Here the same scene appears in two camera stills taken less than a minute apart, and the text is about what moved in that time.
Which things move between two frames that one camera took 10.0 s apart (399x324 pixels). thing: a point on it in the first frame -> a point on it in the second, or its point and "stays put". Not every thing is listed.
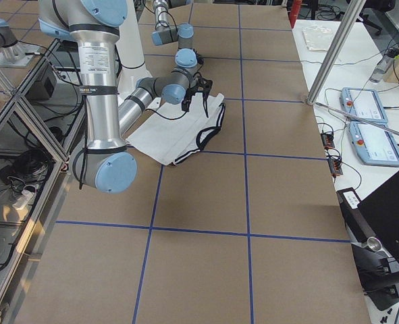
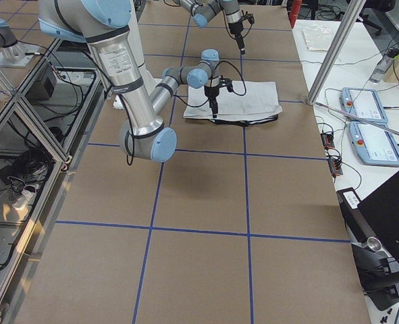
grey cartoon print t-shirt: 171,131 -> 250,103
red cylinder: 295,11 stays put
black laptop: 387,215 stays put
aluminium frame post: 335,51 stays put
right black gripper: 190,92 -> 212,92
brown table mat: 253,229 stays put
